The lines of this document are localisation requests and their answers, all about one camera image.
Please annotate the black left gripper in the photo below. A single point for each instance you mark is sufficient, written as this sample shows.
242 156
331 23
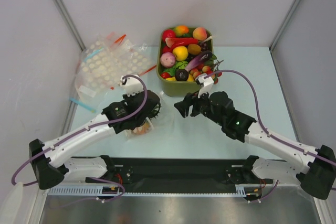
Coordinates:
128 98

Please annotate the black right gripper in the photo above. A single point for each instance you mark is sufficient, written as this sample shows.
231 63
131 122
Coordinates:
192 107

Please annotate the toy pineapple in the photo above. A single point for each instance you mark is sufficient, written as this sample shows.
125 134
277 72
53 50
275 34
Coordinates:
147 126

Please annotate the clear dotted zip bag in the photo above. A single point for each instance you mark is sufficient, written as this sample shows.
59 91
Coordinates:
164 121

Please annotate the dark purple toy plum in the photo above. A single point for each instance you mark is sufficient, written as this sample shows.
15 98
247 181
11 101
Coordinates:
181 75

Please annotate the toy lychee cluster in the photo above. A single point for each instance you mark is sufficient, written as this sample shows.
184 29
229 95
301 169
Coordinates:
207 68

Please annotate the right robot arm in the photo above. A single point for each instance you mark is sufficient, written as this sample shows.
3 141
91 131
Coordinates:
312 168

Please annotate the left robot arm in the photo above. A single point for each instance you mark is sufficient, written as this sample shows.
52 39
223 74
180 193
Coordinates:
53 161

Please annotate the pile of dotted zip bags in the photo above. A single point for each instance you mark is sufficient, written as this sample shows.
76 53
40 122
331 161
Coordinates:
104 62

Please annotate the blue zip bag slider strip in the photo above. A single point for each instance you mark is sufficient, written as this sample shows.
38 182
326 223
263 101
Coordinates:
83 105

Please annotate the green plastic fruit bin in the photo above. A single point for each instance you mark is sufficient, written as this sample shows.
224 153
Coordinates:
179 88

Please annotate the yellow toy banana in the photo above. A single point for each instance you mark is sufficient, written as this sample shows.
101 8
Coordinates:
171 79

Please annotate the green toy lettuce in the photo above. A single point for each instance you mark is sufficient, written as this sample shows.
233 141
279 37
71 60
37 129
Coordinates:
171 71

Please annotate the green toy watermelon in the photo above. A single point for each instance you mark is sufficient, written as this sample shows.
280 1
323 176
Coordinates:
181 64

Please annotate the pink toy onion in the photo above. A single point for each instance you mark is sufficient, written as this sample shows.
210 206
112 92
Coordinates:
168 59

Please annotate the yellow toy lemon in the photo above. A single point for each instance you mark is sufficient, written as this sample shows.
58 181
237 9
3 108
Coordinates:
180 53

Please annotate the purple toy eggplant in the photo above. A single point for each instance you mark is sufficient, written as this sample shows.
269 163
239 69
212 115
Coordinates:
199 59

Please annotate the brown toy kiwi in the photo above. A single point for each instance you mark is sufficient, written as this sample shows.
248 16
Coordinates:
194 49

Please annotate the toy purple grapes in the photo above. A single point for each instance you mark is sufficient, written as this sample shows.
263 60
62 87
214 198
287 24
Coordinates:
204 46

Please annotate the red toy chili pepper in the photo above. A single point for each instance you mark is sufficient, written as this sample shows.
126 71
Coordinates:
184 42

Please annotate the toy watermelon slice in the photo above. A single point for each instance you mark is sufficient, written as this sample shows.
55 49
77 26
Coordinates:
171 41

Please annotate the toy peach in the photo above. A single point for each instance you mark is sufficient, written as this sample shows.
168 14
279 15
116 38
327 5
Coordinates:
199 33

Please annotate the red toy apple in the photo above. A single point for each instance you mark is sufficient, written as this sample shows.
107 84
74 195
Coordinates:
168 33

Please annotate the orange toy mango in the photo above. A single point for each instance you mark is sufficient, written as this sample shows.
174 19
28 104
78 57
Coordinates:
180 30

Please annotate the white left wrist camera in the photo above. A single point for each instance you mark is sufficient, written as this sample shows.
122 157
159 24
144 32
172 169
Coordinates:
131 84

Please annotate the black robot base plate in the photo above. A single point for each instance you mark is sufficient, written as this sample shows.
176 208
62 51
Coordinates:
141 173

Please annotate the white cable duct strip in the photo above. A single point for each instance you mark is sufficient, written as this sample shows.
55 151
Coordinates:
105 191

